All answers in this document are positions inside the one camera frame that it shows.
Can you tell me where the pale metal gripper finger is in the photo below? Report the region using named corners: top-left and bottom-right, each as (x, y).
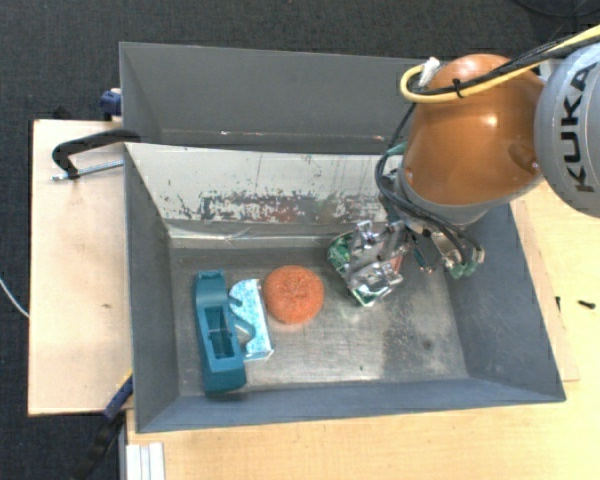
top-left (328, 220), bottom-right (381, 275)
top-left (347, 260), bottom-right (405, 308)

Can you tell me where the orange round scrubber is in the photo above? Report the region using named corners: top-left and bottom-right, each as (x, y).
top-left (262, 265), bottom-right (326, 326)

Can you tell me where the grey metal bin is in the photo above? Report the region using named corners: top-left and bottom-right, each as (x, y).
top-left (118, 41), bottom-right (567, 434)

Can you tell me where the light blue sponge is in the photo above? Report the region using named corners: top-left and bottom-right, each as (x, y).
top-left (228, 277), bottom-right (276, 363)

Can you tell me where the teal plastic block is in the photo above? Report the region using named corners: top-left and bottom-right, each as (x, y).
top-left (194, 268), bottom-right (248, 396)

